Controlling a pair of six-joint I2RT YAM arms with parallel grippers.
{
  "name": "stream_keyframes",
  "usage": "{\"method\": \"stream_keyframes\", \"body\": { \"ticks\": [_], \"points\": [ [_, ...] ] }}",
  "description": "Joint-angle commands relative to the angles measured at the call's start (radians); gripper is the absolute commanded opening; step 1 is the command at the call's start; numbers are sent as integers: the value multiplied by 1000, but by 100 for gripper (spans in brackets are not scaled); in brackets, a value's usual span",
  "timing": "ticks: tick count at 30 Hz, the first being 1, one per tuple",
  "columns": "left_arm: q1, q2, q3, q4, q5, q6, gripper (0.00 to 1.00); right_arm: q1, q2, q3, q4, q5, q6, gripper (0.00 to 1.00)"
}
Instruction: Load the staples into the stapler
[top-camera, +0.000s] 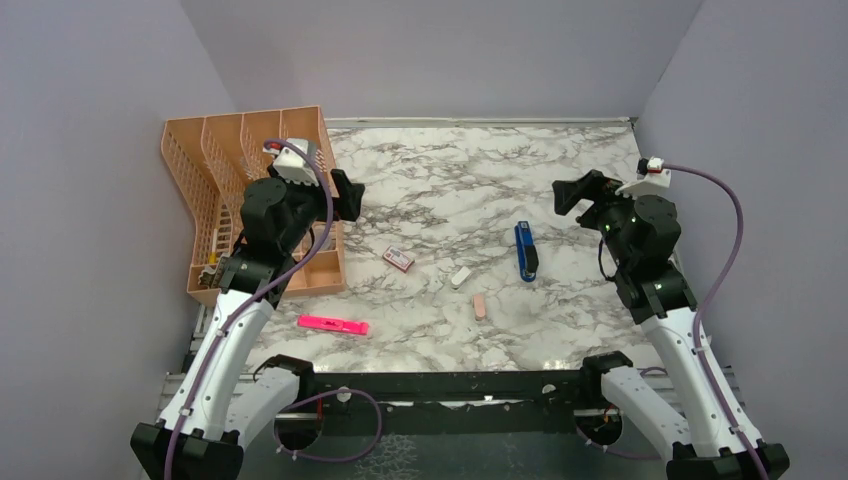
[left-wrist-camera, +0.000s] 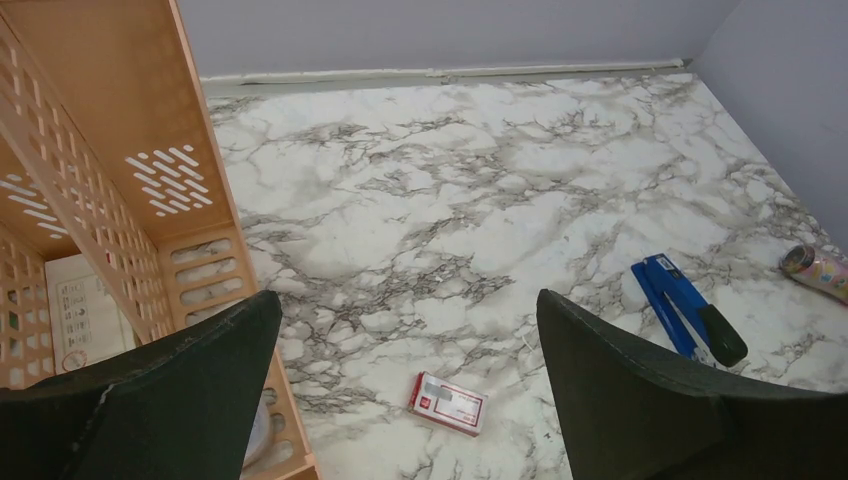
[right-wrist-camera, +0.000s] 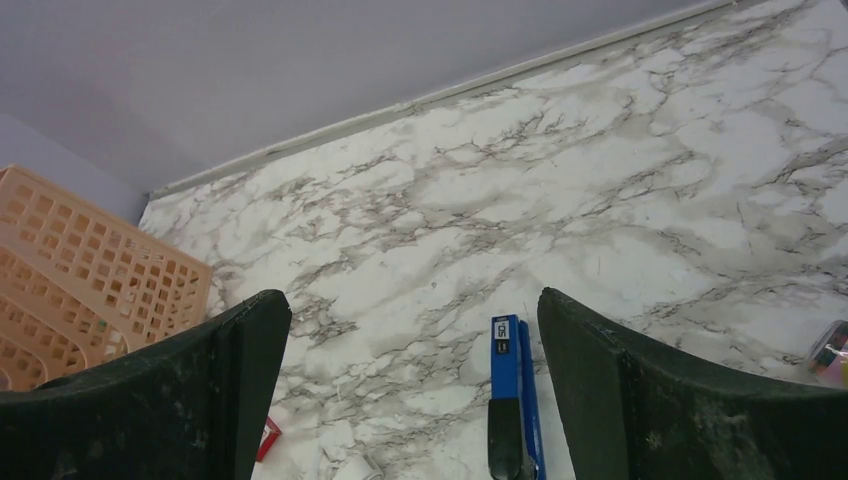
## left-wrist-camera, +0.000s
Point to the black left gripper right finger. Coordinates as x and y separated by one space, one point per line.
630 409

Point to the white paper card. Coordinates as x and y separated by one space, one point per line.
87 325

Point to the red white staple box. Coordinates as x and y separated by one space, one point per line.
447 404

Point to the orange plastic desk organizer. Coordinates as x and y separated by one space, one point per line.
108 151

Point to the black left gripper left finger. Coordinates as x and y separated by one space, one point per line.
181 407

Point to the clear tape roll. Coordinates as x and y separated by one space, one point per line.
260 437

